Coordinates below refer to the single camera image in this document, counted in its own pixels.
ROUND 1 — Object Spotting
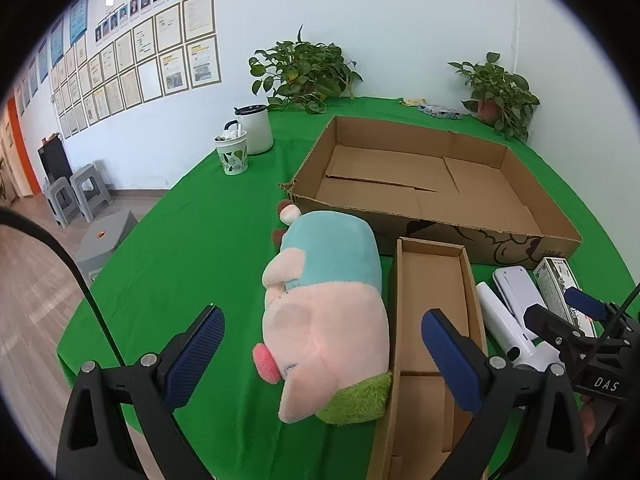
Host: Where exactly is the large shallow cardboard box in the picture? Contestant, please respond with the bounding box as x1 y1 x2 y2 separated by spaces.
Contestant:
278 115 583 267

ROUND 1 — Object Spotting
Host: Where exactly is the person's right hand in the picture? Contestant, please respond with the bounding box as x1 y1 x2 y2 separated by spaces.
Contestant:
580 395 599 441

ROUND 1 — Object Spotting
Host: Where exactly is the white jar with black lid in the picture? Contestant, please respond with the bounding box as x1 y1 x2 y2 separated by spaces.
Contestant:
233 104 275 156

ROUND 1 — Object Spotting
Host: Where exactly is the large leafy potted plant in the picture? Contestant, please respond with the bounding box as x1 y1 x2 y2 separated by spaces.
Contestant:
248 25 363 115

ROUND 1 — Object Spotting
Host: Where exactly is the pink and teal plush pig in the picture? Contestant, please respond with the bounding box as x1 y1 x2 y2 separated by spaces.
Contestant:
253 200 392 427

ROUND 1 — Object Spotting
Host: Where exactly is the white flat device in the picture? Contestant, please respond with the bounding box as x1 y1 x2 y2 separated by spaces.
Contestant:
492 266 548 331

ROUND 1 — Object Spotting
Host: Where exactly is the small plant in orange pot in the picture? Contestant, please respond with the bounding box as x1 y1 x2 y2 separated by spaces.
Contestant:
447 51 541 143

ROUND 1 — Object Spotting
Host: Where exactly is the green patterned cup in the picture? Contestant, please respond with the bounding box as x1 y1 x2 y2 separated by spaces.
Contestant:
214 130 249 176

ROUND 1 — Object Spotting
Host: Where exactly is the white cylindrical device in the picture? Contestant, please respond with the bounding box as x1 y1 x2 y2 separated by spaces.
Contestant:
475 281 561 373

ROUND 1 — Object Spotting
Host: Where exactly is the grey stool with orange dot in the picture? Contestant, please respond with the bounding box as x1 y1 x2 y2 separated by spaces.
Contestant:
74 210 140 283

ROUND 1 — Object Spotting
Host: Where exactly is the green and white carton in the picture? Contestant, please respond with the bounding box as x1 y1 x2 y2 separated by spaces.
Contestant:
532 257 598 338

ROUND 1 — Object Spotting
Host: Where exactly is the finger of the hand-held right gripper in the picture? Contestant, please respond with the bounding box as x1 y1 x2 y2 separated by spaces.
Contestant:
564 287 613 322
524 305 596 361

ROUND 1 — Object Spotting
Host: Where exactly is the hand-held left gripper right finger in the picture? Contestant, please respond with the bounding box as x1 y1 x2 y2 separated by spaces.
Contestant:
421 308 588 480

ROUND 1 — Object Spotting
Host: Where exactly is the wall of framed certificates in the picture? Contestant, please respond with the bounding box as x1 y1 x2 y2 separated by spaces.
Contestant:
50 0 222 141

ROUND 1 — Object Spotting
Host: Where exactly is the blue wall notice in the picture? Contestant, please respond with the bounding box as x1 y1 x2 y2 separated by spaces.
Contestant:
70 0 90 45
50 16 66 63

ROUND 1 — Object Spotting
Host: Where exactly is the black cabinet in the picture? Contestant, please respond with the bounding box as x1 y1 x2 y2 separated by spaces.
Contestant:
38 137 73 186

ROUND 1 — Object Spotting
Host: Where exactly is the narrow cardboard box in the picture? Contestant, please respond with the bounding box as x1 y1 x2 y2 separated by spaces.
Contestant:
366 237 489 480

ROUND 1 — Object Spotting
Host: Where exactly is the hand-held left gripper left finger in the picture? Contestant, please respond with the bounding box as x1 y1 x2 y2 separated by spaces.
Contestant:
56 304 227 480

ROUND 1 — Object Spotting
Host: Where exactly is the grey plastic stool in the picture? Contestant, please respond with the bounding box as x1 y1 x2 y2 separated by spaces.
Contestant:
70 160 114 222
44 176 83 227

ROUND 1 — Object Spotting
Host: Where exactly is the printed snack packet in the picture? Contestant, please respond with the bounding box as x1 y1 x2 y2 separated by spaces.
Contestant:
416 103 468 120

